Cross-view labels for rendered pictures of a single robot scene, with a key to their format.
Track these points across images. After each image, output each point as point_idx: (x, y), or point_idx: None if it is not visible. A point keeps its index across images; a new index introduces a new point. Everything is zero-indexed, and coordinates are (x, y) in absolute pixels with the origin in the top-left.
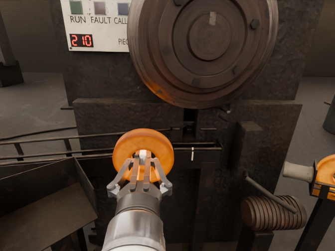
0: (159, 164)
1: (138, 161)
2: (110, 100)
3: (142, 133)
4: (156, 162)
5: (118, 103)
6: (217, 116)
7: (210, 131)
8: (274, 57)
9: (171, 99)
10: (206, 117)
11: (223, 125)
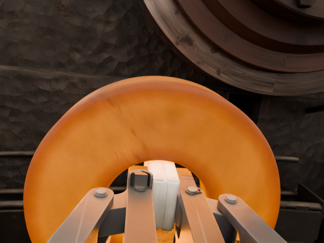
0: (265, 227)
1: (151, 203)
2: (56, 71)
3: (172, 82)
4: (240, 213)
5: (74, 78)
6: (300, 129)
7: (283, 165)
8: None
9: (213, 64)
10: (275, 131)
11: (312, 152)
